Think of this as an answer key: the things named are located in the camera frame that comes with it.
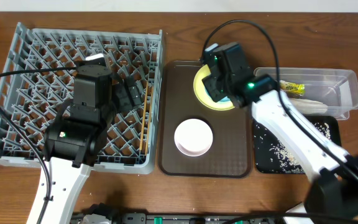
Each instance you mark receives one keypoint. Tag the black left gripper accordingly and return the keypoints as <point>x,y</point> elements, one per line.
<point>117,90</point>

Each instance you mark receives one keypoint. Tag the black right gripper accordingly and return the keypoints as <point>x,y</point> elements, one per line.
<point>209,86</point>

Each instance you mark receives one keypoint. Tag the white bowl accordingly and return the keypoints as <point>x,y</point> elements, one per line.
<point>193,137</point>

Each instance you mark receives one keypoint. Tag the green orange snack wrapper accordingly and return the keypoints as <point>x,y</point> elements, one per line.
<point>293,88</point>

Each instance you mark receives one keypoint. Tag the rice food scraps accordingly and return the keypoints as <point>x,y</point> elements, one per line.
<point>284,155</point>

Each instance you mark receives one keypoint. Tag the white napkin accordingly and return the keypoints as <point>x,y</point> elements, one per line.
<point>305,106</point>

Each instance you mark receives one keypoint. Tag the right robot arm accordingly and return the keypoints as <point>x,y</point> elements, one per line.
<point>331,170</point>

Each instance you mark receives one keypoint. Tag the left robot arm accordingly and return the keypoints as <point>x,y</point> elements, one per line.
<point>77,134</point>

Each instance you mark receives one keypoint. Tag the grey dishwasher rack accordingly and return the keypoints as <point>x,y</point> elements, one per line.
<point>42,61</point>

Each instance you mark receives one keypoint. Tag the yellow plate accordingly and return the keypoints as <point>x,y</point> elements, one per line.
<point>201,94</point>

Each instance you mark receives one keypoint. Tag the wooden chopstick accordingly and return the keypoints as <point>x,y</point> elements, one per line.
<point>143,116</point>
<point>149,120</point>

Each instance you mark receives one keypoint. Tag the light blue bowl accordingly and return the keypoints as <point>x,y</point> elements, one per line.
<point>225,99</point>

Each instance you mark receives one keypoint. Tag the brown serving tray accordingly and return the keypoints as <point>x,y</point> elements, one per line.
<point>230,154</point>

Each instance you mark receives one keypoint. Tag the black tray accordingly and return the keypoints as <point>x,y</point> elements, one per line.
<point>266,155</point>

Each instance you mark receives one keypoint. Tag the black equipment at bottom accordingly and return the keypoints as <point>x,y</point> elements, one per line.
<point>102,213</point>

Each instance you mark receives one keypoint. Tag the clear plastic bin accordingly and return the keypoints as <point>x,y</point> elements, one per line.
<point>336,88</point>

